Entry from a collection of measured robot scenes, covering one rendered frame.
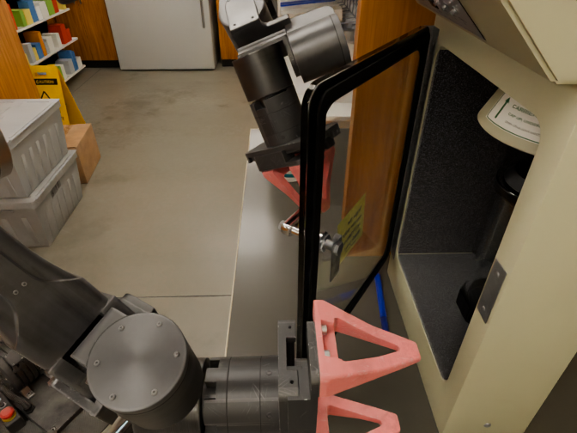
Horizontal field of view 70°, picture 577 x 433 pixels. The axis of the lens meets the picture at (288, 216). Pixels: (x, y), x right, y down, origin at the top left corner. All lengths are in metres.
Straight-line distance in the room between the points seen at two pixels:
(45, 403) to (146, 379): 1.37
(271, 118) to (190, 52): 4.94
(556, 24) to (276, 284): 0.61
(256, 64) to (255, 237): 0.50
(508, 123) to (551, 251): 0.13
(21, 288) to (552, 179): 0.39
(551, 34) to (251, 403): 0.31
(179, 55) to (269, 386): 5.22
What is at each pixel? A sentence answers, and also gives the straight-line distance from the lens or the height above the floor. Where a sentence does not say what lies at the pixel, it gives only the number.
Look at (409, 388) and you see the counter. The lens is 0.68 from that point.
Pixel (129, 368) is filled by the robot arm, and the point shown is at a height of 1.29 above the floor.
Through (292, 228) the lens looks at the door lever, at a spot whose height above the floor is 1.20.
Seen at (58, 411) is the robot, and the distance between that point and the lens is 1.59.
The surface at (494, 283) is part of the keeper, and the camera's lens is 0.45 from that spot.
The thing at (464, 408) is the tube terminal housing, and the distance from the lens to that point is 0.60.
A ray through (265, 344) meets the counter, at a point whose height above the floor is 0.94.
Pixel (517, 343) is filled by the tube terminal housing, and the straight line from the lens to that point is 0.51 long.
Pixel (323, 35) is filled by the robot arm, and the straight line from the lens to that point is 0.48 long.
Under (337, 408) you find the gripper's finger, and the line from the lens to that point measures 0.40.
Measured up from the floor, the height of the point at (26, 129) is 0.65.
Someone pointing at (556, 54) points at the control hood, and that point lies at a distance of 0.33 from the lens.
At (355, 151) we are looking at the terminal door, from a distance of 0.47.
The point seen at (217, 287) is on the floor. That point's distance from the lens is 2.13.
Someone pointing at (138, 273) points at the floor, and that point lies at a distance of 2.31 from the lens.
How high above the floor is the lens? 1.50
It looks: 36 degrees down
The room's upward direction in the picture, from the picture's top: straight up
